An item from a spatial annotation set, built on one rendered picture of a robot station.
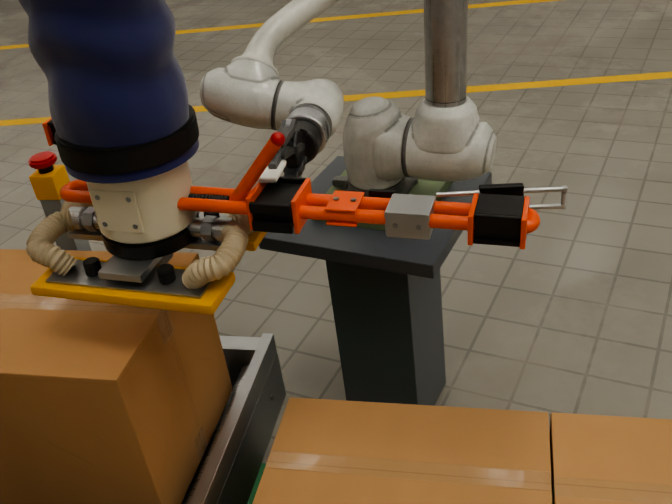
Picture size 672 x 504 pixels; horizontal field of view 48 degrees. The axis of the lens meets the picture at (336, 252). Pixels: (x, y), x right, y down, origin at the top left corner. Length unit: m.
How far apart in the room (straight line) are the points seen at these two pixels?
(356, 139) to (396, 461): 0.80
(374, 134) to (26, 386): 1.00
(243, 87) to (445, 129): 0.56
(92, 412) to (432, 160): 1.00
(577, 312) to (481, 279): 0.41
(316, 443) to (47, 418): 0.57
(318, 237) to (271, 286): 1.19
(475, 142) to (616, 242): 1.55
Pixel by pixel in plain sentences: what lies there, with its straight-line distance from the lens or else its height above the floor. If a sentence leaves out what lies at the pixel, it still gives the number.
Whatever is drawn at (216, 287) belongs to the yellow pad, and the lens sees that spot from 1.26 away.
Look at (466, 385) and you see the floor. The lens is 2.62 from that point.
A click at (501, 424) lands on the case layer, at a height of 0.54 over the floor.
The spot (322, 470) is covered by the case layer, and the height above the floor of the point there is 0.54.
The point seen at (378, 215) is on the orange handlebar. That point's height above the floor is 1.20.
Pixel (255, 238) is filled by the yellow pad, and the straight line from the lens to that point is 1.38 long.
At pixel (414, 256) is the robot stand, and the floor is 0.75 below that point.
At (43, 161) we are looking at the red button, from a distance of 2.07.
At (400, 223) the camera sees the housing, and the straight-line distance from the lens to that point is 1.16.
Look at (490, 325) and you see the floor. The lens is 2.86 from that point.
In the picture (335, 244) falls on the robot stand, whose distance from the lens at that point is 1.97.
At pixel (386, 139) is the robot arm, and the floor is 0.99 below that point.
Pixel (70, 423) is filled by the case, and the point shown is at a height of 0.83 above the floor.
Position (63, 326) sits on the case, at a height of 0.95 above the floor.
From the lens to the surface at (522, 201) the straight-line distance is 1.17.
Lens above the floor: 1.79
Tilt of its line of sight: 33 degrees down
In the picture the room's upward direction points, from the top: 8 degrees counter-clockwise
